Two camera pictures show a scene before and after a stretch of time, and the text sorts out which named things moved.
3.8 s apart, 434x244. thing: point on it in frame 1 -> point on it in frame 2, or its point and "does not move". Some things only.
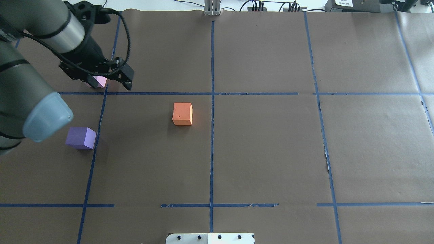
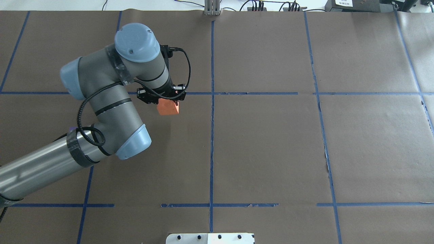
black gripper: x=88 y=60 -> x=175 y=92
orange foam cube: x=182 y=114 -> x=167 y=107
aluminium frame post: x=212 y=7 does not move
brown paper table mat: x=301 y=127 does not move
